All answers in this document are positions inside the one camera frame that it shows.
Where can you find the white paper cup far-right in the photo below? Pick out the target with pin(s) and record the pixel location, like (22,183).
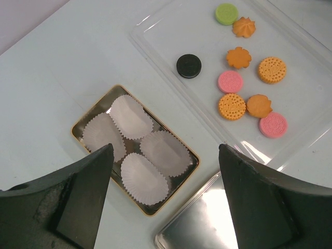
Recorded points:
(166,153)

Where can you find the white paper cup near-right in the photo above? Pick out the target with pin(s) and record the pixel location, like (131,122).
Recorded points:
(142,180)

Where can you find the pink sandwich cookie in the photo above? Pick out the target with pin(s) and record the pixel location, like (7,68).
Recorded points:
(273,126)
(230,82)

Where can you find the black sandwich cookie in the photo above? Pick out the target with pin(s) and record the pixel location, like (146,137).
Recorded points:
(188,66)

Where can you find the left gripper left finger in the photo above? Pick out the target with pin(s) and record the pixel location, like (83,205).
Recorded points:
(62,209)

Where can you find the gold cookie tin box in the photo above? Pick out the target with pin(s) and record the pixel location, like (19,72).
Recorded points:
(175,183)

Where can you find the orange round biscuit right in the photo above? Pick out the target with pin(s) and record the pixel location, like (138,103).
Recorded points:
(272,70)

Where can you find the orange flower cookie lower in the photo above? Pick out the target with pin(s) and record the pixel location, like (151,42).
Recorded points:
(259,106)

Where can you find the white paper cup far-left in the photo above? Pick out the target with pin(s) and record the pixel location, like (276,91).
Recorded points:
(130,118)

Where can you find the clear plastic tray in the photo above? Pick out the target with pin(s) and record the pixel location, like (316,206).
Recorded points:
(303,97)

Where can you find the orange round biscuit left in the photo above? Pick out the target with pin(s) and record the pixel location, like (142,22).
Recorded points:
(232,106)

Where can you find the green sandwich cookie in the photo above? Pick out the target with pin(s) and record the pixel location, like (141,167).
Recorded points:
(226,14)

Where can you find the orange round biscuit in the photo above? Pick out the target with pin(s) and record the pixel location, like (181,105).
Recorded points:
(232,106)
(272,70)

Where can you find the white paper cup near-left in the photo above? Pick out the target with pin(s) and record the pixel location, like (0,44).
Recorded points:
(101,131)

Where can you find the orange flower cookie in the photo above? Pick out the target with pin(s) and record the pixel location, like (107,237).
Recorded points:
(259,106)
(238,58)

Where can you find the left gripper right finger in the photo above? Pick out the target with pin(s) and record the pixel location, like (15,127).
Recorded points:
(270,209)

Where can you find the pink sandwich cookie upper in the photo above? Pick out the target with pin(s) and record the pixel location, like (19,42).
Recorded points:
(230,82)

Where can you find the orange flower cookie upper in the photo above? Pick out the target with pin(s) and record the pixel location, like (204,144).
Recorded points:
(238,58)

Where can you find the pink sandwich cookie lower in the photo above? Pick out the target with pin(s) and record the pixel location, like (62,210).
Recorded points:
(273,126)

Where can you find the orange swirl cookie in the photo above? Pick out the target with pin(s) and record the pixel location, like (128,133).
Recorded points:
(244,27)

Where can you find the silver tin lid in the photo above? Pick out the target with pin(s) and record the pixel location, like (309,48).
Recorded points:
(203,222)

